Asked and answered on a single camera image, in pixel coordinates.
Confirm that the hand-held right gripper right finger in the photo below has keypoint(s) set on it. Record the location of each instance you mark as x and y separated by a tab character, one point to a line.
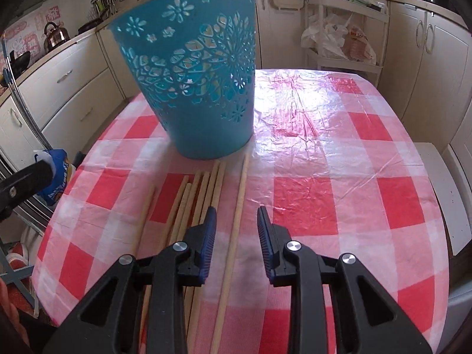
264	239

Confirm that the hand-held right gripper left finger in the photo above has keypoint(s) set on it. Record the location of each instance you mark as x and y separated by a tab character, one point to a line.
209	239

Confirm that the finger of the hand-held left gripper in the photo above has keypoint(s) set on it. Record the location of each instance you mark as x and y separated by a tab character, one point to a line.
22	184

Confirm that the long wooden chopstick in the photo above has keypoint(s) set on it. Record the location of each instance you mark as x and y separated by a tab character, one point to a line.
239	199

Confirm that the row of wooden chopsticks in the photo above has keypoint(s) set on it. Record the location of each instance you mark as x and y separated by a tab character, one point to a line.
217	177

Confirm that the blue perforated plastic basket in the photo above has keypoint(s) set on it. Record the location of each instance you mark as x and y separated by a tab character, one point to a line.
206	143

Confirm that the blue snack packet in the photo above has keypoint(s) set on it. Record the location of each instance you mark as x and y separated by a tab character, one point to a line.
61	188

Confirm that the cream drawer cabinet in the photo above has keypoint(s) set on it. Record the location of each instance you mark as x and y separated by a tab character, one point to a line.
73	88

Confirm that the black frying pan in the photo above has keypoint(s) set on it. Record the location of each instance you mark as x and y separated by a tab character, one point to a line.
20	61

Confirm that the metal kettle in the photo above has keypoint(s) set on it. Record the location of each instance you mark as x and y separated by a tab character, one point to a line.
57	38

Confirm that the black wok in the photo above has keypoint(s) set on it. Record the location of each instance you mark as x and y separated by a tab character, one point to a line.
90	25

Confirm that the white wooden chair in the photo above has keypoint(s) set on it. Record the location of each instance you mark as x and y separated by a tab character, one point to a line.
446	199

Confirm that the white plastic bag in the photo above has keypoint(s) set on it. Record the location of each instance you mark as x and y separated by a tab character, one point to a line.
324	37

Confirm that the red printed plastic bag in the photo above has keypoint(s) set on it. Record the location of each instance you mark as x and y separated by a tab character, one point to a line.
359	46

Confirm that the cream tall cabinet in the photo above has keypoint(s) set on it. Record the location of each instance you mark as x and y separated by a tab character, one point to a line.
420	62

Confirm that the white rolling cart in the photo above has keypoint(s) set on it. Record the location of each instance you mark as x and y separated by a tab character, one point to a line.
372	14

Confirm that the metal folding frame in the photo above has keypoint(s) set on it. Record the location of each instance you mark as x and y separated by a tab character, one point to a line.
25	107

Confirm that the pink wall stickers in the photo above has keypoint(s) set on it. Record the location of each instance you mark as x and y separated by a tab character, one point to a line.
29	33

